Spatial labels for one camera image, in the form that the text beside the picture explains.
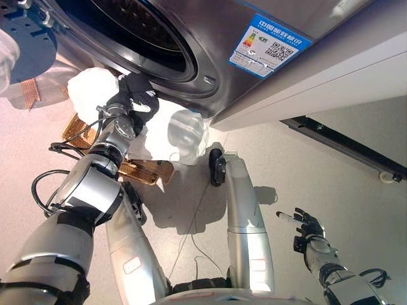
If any blue energy label sticker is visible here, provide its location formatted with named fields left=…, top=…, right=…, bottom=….
left=228, top=13, right=313, bottom=78

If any white appliance surround panel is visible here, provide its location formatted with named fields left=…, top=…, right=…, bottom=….
left=210, top=0, right=407, bottom=132

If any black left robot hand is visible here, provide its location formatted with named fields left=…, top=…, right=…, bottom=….
left=106, top=78, right=157, bottom=111

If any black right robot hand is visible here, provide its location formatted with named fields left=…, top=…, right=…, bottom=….
left=275, top=207, right=326, bottom=255

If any black metal frame stand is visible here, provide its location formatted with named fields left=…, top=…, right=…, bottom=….
left=279, top=115, right=407, bottom=184

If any black robot foot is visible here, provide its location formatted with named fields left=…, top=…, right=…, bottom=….
left=121, top=180, right=148, bottom=227
left=207, top=147, right=228, bottom=187

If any grey robot torso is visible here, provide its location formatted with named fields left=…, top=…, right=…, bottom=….
left=158, top=277, right=319, bottom=305

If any woven wicker laundry basket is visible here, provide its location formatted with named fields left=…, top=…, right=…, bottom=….
left=61, top=112, right=176, bottom=187

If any black right robot foot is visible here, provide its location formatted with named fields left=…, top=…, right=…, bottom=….
left=207, top=147, right=228, bottom=187

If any white garment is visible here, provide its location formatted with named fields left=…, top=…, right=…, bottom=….
left=67, top=67, right=209, bottom=166

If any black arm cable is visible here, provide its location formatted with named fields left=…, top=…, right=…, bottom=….
left=48, top=113, right=109, bottom=160
left=31, top=169, right=71, bottom=219
left=358, top=268, right=392, bottom=290

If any silver right robot leg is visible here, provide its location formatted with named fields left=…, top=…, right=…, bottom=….
left=223, top=151, right=276, bottom=295

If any grey front-load washing machine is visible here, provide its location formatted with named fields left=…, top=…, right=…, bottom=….
left=0, top=0, right=378, bottom=119

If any black garment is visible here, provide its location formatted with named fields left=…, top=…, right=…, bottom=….
left=117, top=73, right=160, bottom=136

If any round glass washer door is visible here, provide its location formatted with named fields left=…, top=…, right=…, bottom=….
left=0, top=0, right=69, bottom=87

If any black left robot foot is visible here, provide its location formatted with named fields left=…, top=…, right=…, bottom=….
left=121, top=180, right=148, bottom=227

